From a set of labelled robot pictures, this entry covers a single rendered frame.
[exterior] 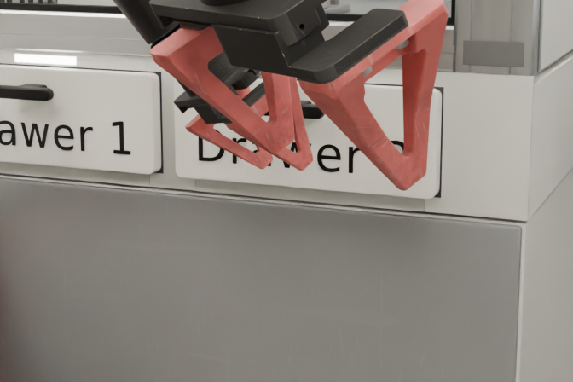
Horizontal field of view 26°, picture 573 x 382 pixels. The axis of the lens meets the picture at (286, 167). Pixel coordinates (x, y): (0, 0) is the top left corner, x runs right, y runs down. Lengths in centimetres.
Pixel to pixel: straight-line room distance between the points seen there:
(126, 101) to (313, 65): 90
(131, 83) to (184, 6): 83
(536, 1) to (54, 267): 64
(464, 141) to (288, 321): 28
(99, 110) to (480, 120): 42
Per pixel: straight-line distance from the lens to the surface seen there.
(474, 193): 126
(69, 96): 140
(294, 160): 102
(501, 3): 123
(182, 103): 107
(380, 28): 48
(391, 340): 133
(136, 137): 137
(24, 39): 144
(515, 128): 124
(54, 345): 151
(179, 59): 57
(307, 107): 124
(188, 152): 134
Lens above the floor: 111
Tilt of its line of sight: 12 degrees down
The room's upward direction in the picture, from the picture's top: straight up
